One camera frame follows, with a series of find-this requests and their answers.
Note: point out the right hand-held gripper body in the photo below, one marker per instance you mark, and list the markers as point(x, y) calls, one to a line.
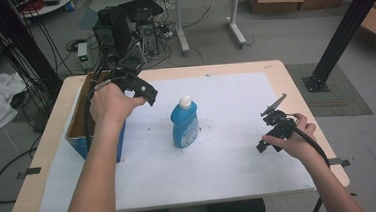
point(279, 126)

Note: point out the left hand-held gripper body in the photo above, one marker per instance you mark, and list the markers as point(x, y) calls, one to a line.
point(125, 79)

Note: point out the blue bottle with white cap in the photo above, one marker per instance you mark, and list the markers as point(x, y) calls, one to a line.
point(184, 126)

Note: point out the cardboard box with blue sides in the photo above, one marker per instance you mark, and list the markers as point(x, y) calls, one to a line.
point(78, 147)

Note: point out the person's right hand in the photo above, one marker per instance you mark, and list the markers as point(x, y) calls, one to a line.
point(299, 143)

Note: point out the person's left hand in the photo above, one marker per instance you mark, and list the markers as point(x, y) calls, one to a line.
point(110, 103)

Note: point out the white paper sheet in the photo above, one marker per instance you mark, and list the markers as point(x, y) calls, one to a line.
point(229, 150)

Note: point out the grey computer tower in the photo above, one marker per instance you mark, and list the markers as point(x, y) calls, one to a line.
point(148, 38)

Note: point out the white power supply unit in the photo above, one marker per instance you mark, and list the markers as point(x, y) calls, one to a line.
point(84, 55)

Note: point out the black computer equipment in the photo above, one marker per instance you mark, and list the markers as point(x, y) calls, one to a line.
point(117, 30)

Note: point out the grey tape strip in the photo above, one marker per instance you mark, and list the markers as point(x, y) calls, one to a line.
point(342, 162)
point(29, 171)

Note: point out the grey floor mat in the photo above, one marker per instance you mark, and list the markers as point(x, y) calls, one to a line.
point(346, 98)

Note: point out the round white table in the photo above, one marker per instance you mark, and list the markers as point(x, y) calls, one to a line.
point(48, 7)

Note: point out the white desk with metal legs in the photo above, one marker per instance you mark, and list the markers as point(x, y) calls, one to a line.
point(233, 19)

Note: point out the black metal stand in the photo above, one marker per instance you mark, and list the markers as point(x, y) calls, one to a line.
point(344, 28)

